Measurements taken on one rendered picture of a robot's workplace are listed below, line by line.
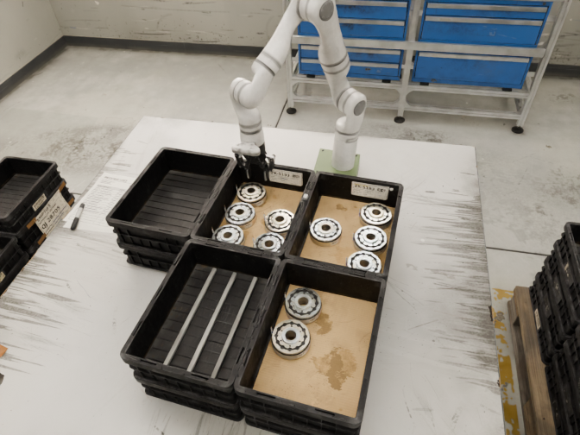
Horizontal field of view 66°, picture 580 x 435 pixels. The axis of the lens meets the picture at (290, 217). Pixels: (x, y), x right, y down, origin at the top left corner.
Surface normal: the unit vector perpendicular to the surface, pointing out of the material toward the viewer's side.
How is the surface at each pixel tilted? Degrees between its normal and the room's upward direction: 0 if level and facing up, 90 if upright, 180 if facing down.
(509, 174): 0
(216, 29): 90
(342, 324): 0
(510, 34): 90
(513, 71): 90
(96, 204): 0
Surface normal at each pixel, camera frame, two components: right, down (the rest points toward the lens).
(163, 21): -0.22, 0.71
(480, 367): -0.04, -0.69
